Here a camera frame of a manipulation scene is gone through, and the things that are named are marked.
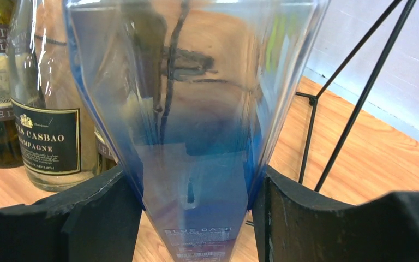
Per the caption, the black wire wine rack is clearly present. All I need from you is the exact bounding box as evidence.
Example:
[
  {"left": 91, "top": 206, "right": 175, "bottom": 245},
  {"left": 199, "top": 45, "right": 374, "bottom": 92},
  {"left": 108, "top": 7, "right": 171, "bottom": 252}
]
[{"left": 246, "top": 0, "right": 418, "bottom": 227}]

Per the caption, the blue square bottle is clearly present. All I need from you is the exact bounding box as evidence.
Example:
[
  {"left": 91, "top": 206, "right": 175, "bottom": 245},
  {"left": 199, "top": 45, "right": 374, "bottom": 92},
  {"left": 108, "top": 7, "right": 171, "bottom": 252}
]
[{"left": 62, "top": 1, "right": 329, "bottom": 261}]

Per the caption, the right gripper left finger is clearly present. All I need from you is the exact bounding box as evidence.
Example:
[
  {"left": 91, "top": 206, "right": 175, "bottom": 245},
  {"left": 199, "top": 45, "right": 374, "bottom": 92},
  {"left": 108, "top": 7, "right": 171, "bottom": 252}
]
[{"left": 0, "top": 167, "right": 142, "bottom": 261}]

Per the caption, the dark green wine bottle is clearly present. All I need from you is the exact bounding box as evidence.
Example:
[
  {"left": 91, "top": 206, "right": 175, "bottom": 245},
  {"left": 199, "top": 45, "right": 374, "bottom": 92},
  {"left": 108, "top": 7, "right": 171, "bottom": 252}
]
[{"left": 94, "top": 127, "right": 117, "bottom": 175}]

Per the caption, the clear champagne bottle black label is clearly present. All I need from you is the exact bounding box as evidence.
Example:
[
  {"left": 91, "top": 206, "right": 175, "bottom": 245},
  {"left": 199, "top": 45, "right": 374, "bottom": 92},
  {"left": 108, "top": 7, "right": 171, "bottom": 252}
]
[{"left": 7, "top": 1, "right": 98, "bottom": 192}]

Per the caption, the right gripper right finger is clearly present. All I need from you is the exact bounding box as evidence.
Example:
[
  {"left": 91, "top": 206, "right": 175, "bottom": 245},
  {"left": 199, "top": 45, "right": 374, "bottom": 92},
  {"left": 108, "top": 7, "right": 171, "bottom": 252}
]
[{"left": 252, "top": 167, "right": 419, "bottom": 261}]

